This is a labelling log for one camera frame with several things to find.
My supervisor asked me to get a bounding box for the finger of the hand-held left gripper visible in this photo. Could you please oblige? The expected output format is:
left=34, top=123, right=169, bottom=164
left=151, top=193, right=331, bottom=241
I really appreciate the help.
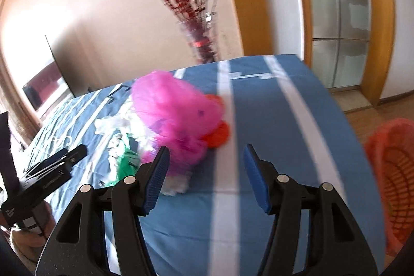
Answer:
left=22, top=144, right=88, bottom=186

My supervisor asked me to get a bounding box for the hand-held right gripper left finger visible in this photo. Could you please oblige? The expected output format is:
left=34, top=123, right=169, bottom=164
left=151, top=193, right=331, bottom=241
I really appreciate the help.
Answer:
left=35, top=146, right=171, bottom=276

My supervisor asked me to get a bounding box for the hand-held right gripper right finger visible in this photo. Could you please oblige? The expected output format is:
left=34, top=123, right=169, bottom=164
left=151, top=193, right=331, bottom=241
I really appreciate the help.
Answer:
left=243, top=143, right=379, bottom=276

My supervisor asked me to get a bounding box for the pink plastic bag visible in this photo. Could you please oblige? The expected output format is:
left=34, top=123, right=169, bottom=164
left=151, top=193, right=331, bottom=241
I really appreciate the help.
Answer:
left=131, top=70, right=226, bottom=174

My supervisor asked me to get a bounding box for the red plastic mesh basket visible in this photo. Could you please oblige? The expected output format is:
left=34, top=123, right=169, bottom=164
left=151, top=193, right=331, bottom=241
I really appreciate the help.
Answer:
left=364, top=119, right=414, bottom=258

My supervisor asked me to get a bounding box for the person's left forearm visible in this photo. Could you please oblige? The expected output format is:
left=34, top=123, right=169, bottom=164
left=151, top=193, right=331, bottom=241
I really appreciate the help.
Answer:
left=6, top=202, right=57, bottom=273

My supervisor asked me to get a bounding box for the green plastic scrap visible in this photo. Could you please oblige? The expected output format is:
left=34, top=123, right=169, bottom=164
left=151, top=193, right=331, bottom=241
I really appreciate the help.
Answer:
left=109, top=134, right=143, bottom=187

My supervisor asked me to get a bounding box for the orange red plastic bag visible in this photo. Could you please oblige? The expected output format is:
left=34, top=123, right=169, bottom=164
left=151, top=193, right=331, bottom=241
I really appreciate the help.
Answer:
left=203, top=94, right=231, bottom=148

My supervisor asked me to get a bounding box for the clear bubble wrap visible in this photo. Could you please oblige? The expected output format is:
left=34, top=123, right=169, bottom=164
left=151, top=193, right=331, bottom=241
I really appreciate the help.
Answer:
left=94, top=101, right=152, bottom=141

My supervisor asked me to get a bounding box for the blue striped tablecloth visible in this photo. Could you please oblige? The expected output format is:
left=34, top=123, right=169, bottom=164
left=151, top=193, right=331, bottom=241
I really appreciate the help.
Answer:
left=24, top=54, right=389, bottom=276

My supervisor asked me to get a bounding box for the black flat television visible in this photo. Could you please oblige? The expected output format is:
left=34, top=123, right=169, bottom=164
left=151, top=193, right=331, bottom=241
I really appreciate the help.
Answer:
left=22, top=34, right=77, bottom=110

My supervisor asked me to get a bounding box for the glass vase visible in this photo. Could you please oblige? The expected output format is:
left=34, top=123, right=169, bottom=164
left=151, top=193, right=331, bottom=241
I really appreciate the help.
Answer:
left=177, top=12, right=221, bottom=65

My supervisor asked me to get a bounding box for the frosted glass pane door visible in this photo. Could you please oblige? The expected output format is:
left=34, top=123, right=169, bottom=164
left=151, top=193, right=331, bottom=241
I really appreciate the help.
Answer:
left=305, top=0, right=371, bottom=89

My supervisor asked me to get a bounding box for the wooden wall pillar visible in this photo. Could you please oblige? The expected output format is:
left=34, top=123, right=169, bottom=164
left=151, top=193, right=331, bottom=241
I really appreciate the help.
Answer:
left=213, top=0, right=270, bottom=62

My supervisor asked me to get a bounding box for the wooden door frame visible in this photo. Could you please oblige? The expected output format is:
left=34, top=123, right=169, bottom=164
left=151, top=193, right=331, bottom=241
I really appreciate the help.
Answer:
left=290, top=0, right=397, bottom=107

